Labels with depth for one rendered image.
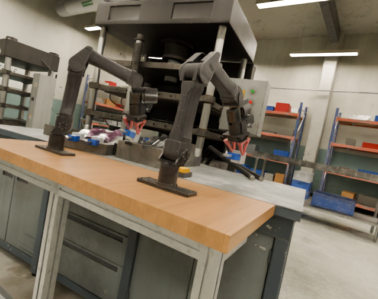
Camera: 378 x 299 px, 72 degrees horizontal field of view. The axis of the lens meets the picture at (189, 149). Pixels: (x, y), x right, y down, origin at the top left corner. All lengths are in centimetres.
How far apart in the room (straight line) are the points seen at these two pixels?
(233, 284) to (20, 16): 839
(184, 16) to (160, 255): 171
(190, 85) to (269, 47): 796
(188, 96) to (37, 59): 512
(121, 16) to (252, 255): 217
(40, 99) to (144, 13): 348
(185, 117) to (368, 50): 751
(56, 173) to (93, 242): 68
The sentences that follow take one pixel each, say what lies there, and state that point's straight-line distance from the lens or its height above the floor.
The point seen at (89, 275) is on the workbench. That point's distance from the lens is 157.
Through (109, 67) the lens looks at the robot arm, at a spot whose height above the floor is 120.
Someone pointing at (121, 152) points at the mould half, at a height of 83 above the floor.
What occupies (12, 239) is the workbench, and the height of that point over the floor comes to 13.
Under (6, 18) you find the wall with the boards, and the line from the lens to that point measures 867.
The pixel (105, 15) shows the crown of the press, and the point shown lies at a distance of 271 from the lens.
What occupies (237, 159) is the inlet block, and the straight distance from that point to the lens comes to 113.
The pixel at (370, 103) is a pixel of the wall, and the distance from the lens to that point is 777.
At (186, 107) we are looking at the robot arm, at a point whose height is 106.
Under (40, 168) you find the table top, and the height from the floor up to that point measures 78.
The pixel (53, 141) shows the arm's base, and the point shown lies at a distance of 124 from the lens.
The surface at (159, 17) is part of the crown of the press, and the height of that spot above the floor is 186.
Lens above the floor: 98
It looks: 3 degrees down
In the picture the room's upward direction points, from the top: 11 degrees clockwise
